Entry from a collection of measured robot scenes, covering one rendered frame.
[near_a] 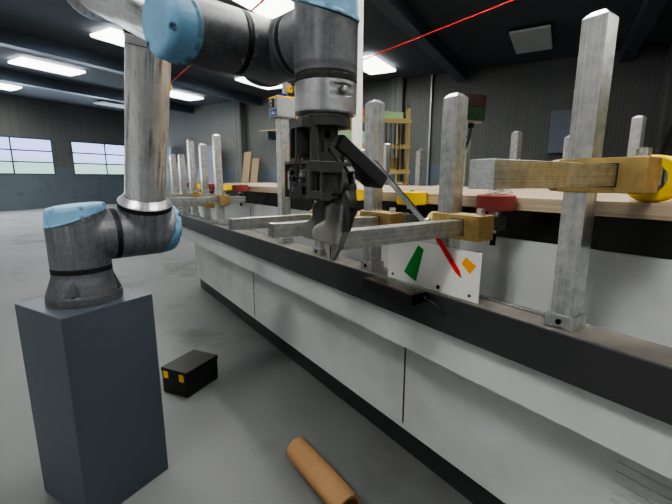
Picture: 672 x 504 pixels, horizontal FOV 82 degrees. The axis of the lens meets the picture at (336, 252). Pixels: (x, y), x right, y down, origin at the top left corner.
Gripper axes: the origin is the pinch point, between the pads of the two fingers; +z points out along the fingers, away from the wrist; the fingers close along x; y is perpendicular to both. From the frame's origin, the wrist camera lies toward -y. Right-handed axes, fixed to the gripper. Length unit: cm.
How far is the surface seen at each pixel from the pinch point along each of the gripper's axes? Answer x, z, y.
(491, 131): -504, -124, -771
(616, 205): 21, -7, -46
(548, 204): 9.0, -6.9, -46.1
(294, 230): -23.5, -0.4, -5.3
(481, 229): 4.8, -2.3, -30.4
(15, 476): -98, 84, 57
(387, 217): -20.7, -2.4, -29.3
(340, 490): -27, 75, -21
